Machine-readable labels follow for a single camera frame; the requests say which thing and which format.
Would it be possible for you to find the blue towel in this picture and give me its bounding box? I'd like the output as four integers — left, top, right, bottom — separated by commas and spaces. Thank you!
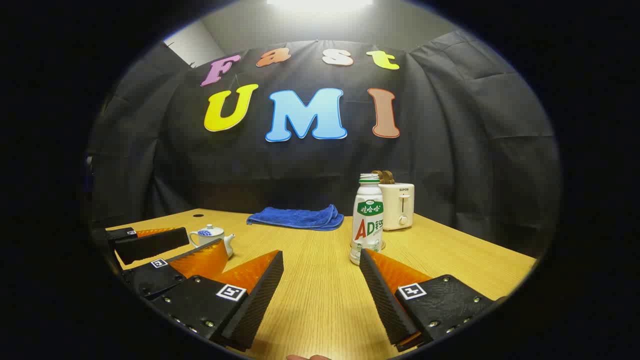
246, 204, 345, 232

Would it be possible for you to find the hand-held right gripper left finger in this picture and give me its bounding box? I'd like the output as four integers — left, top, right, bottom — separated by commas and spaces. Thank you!
150, 250, 285, 352

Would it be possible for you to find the large ceiling light panel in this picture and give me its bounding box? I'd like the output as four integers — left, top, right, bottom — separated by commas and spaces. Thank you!
266, 0, 374, 9

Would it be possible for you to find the white water bottle green label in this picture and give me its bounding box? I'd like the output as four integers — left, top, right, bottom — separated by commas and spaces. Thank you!
349, 173, 386, 266

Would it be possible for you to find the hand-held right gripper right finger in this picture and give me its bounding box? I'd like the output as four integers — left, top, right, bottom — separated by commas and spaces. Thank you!
359, 248, 501, 352

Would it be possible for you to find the cream white toaster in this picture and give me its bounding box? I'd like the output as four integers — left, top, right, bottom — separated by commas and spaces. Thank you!
378, 182, 416, 231

